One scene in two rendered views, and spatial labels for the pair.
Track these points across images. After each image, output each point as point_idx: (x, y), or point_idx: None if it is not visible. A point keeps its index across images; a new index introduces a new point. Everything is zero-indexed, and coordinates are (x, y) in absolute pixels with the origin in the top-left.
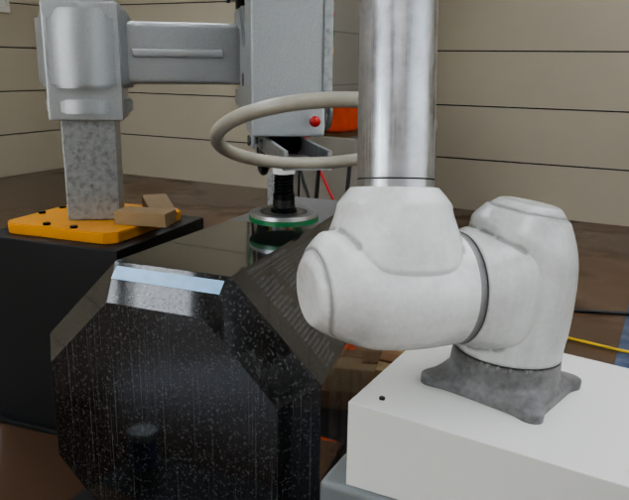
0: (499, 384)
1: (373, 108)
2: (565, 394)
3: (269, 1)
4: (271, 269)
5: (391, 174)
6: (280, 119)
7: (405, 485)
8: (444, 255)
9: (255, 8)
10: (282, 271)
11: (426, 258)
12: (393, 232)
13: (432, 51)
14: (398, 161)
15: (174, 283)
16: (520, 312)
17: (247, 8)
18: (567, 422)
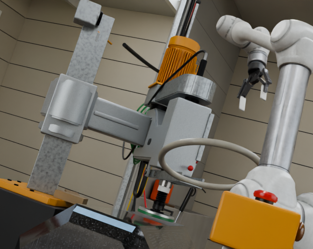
0: None
1: (273, 139)
2: None
3: (184, 106)
4: (153, 232)
5: (276, 164)
6: (173, 162)
7: None
8: (291, 200)
9: (177, 107)
10: (157, 236)
11: (285, 198)
12: (275, 184)
13: (298, 125)
14: (280, 160)
15: (107, 221)
16: None
17: (171, 106)
18: None
